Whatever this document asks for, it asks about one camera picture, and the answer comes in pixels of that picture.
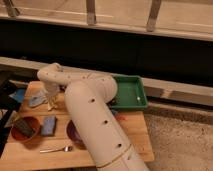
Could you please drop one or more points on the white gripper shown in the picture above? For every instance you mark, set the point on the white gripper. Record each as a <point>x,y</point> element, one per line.
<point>51,90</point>

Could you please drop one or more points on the peeled banana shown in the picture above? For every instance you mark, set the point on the peeled banana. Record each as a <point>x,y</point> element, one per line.
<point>52,104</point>

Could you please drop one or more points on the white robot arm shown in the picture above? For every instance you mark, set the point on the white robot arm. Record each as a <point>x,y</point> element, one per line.
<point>86,97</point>

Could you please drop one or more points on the grey blue cloth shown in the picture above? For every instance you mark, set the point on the grey blue cloth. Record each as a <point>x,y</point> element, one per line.
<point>37,99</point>

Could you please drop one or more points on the blue sponge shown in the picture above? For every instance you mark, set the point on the blue sponge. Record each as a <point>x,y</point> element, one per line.
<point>49,125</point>

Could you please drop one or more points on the orange bowl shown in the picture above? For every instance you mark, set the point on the orange bowl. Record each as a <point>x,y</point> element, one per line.
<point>18,136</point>

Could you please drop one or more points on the purple bowl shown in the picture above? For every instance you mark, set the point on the purple bowl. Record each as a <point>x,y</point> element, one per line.
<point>72,133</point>

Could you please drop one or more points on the wooden table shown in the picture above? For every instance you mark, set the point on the wooden table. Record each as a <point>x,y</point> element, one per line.
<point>26,156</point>

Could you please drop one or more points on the dark sponge in bowl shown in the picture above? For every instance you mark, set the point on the dark sponge in bowl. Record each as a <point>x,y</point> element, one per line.
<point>24,127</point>

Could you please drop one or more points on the metal spoon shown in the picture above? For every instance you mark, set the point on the metal spoon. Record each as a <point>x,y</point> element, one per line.
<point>64,149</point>

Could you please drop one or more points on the orange carrot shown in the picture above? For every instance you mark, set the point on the orange carrot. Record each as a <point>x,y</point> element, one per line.
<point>120,118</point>

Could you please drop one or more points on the green plastic tray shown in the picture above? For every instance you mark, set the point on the green plastic tray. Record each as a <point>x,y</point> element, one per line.
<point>130,95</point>

